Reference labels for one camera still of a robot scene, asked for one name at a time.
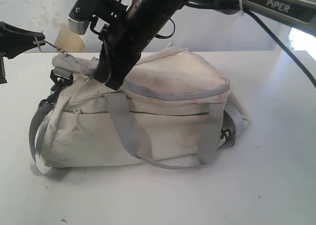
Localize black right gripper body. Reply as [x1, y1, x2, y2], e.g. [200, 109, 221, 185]
[99, 0, 182, 67]

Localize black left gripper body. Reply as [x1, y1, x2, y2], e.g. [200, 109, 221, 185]
[0, 55, 7, 84]

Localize white canvas duffel bag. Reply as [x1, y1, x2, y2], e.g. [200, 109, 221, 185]
[29, 45, 250, 176]

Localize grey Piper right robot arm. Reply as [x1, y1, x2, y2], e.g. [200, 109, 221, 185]
[93, 0, 316, 90]

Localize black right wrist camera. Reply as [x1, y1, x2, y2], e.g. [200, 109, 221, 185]
[68, 0, 127, 35]

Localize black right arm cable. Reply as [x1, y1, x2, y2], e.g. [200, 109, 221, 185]
[251, 12, 316, 87]

